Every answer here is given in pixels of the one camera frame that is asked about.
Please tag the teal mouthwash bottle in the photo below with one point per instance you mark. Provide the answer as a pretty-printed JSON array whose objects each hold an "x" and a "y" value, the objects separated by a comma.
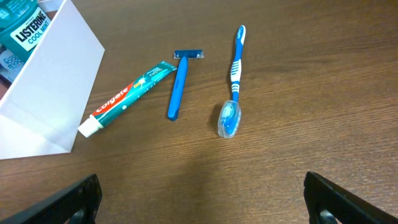
[{"x": 23, "y": 24}]

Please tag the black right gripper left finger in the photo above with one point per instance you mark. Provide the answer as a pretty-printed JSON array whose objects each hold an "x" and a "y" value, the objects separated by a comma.
[{"x": 78, "y": 203}]

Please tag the green red toothpaste tube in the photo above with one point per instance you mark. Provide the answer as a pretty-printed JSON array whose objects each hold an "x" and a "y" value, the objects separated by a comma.
[{"x": 114, "y": 107}]

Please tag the white cardboard box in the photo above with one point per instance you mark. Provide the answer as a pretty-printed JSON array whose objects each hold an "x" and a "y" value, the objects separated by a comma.
[{"x": 42, "y": 109}]

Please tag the blue disposable razor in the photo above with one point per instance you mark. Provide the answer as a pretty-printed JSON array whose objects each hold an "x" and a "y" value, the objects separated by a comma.
[{"x": 177, "y": 91}]

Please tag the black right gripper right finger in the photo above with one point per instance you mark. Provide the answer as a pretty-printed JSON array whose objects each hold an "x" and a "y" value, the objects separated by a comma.
[{"x": 327, "y": 202}]

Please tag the blue white toothbrush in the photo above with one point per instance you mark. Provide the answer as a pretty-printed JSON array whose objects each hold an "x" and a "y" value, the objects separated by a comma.
[{"x": 230, "y": 114}]

